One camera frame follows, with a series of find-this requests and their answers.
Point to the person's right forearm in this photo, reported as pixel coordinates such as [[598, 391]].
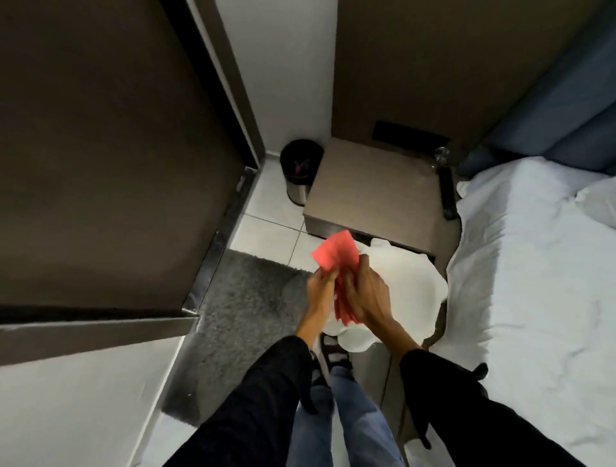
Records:
[[457, 399]]

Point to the person's right thumb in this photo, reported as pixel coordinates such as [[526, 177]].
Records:
[[364, 263]]

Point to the person's right hand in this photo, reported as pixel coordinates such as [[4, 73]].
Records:
[[366, 294]]

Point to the clear glass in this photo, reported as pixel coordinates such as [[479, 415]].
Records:
[[441, 156]]

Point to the person's left forearm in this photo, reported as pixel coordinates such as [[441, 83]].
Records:
[[269, 385]]

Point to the white bed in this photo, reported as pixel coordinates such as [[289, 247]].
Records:
[[534, 308]]

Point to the person's black sandal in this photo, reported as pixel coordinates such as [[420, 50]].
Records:
[[332, 356]]

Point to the white crumpled sheet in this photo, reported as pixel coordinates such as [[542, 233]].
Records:
[[404, 293]]

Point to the dark brown wardrobe door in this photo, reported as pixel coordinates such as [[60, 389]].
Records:
[[110, 158]]

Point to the brown bedside table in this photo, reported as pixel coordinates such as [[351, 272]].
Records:
[[380, 202]]

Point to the white pillow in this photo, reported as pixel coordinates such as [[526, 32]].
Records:
[[599, 199]]

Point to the black remote control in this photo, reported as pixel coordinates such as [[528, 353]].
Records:
[[449, 193]]

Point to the person's blue jeans legs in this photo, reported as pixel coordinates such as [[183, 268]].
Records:
[[346, 418]]

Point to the red cloth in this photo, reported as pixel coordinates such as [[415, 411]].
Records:
[[337, 255]]

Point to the brown headboard panel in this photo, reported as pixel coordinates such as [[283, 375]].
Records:
[[462, 67]]

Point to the grey floor mat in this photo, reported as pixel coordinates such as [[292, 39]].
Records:
[[240, 327]]

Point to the person's left fingers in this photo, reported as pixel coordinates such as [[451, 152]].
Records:
[[332, 281]]

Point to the black wall switch panel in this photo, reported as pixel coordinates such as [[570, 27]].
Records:
[[409, 136]]

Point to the person's left hand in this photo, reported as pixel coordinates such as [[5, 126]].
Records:
[[319, 291]]

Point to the black trash bin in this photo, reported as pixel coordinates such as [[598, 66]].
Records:
[[299, 168]]

